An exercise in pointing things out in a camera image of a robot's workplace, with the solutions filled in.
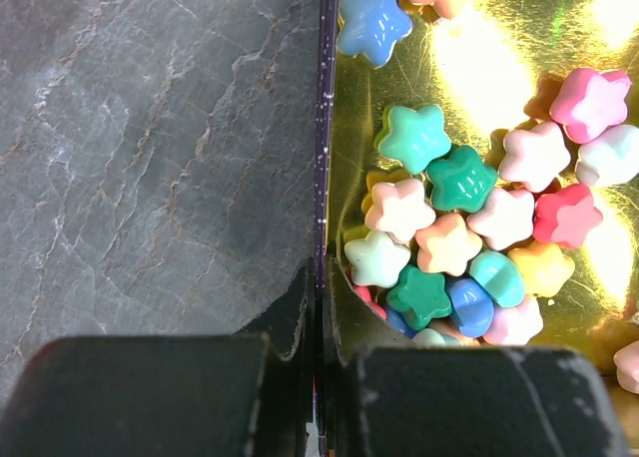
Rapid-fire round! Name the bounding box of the star candy tin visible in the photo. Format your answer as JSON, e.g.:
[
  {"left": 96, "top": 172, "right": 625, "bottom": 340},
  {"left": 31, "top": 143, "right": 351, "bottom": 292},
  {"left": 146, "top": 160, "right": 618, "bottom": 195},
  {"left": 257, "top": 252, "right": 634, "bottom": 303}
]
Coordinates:
[{"left": 324, "top": 0, "right": 638, "bottom": 449}]

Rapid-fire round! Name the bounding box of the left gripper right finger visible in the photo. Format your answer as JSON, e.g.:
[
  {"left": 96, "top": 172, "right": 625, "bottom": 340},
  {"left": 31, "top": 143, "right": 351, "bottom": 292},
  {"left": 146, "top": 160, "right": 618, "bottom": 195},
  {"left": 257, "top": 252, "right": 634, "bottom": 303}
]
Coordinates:
[{"left": 323, "top": 258, "right": 630, "bottom": 456}]

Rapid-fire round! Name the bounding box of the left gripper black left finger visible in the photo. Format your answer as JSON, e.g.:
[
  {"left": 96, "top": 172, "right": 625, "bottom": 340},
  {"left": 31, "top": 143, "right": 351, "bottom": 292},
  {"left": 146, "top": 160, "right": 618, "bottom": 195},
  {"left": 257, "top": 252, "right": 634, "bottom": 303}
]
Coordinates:
[{"left": 1, "top": 264, "right": 313, "bottom": 456}]

